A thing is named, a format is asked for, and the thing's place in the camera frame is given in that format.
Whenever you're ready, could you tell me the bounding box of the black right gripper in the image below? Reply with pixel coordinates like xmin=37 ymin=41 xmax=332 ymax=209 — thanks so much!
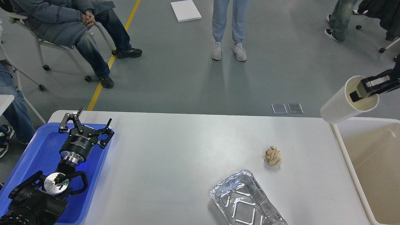
xmin=349 ymin=55 xmax=400 ymax=102

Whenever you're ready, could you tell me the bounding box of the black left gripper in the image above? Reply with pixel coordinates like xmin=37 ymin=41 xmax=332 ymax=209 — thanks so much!
xmin=58 ymin=107 xmax=114 ymax=164

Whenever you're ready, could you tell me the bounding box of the white paper cup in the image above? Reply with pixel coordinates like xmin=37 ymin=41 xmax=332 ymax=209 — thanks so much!
xmin=320 ymin=76 xmax=379 ymax=124

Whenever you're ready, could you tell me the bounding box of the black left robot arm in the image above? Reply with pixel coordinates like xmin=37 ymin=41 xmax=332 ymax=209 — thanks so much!
xmin=1 ymin=108 xmax=114 ymax=225

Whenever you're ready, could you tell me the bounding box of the white chair leg at right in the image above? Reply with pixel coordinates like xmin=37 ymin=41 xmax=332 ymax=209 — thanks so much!
xmin=378 ymin=37 xmax=400 ymax=53

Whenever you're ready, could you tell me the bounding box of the blue plastic tray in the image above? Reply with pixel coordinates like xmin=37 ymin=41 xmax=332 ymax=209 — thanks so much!
xmin=0 ymin=123 xmax=109 ymax=225

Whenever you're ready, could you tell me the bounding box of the beige plastic bin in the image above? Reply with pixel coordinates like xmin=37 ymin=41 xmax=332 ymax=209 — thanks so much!
xmin=331 ymin=117 xmax=400 ymax=225

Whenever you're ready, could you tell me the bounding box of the person in blue jeans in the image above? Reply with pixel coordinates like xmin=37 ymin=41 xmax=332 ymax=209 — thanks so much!
xmin=0 ymin=64 xmax=36 ymax=157

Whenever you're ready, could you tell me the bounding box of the person in green-grey trousers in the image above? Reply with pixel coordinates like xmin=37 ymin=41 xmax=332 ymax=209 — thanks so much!
xmin=324 ymin=0 xmax=357 ymax=42

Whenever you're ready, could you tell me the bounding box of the right floor plate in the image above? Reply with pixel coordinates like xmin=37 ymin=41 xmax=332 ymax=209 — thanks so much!
xmin=287 ymin=103 xmax=304 ymax=114

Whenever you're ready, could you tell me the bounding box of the floor plate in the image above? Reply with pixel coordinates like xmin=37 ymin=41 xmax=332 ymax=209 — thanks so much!
xmin=287 ymin=103 xmax=304 ymax=114
xmin=271 ymin=103 xmax=288 ymax=114

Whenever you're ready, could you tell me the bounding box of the white side table corner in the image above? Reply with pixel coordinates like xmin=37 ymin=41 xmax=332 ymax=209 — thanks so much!
xmin=0 ymin=94 xmax=14 ymax=116

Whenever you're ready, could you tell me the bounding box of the left floor plate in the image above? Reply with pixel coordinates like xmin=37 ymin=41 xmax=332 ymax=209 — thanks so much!
xmin=271 ymin=103 xmax=288 ymax=114

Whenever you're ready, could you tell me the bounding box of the seated person in grey jacket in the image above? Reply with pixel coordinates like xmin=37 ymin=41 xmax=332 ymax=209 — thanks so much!
xmin=10 ymin=0 xmax=142 ymax=88

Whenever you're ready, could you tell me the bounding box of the crumpled brown paper ball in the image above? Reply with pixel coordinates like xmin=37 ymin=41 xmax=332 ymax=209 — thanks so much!
xmin=264 ymin=146 xmax=283 ymax=167

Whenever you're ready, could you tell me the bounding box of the standing person in light jeans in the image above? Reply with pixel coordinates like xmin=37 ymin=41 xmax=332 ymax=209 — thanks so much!
xmin=211 ymin=0 xmax=251 ymax=62

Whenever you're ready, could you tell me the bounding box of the white board on floor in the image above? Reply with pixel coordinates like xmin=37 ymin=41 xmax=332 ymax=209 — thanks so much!
xmin=170 ymin=0 xmax=202 ymax=22

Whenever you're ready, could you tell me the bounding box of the aluminium foil tray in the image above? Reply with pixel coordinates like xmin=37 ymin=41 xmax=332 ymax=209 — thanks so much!
xmin=210 ymin=169 xmax=287 ymax=225

